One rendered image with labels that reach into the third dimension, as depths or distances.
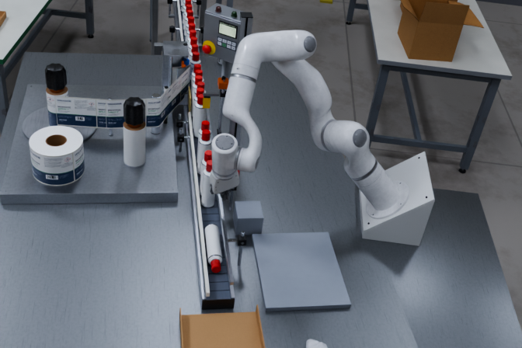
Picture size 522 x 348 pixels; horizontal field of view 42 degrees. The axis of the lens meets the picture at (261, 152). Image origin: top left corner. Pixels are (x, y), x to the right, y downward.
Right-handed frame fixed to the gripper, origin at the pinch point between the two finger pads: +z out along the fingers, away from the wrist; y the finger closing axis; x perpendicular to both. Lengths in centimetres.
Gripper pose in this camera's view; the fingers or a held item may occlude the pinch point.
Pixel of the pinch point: (224, 193)
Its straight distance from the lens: 242.8
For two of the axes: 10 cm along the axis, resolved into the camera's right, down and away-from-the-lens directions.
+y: -9.0, 3.3, -2.8
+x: 4.3, 7.5, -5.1
